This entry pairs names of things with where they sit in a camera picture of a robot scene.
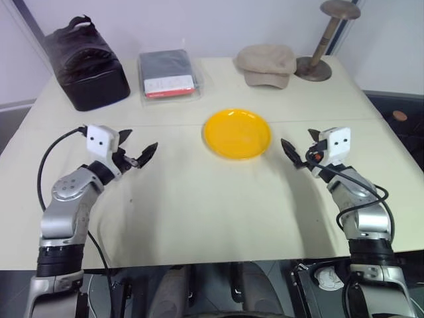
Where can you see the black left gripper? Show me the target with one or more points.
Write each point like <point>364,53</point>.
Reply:
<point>123,161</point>

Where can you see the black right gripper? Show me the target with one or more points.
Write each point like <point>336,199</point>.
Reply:
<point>317,153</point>

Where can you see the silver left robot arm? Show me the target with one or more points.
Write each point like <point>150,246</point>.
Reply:
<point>63,212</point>

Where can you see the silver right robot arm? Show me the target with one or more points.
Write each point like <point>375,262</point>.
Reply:
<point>367,215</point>

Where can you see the yellow round plate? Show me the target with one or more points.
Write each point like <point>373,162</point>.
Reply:
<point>237,133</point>

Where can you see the clear pack of dark cloth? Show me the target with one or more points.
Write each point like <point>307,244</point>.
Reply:
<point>168,75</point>

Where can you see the beige flat cap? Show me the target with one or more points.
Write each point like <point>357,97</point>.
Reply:
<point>267,66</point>

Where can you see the black leather bag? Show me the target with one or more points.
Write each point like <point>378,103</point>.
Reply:
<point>86,66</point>

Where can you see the wooden hat stand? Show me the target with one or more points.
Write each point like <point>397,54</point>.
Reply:
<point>320,46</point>

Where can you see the dark chair seat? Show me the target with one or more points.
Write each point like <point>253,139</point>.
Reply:
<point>401,126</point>

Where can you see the brown round disc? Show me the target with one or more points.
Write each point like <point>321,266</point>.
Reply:
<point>399,115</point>

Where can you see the black box with white sticker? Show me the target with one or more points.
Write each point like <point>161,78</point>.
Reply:
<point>318,291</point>

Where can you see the dark grey rounded shape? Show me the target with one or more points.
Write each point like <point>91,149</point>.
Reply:
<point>173,291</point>
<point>260,288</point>

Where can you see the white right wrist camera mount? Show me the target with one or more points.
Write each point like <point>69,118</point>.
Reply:
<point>337,142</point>

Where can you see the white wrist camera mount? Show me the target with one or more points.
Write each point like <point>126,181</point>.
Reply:
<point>99,139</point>
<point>337,142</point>

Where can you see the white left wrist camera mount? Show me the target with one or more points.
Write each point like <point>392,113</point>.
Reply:
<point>99,139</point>

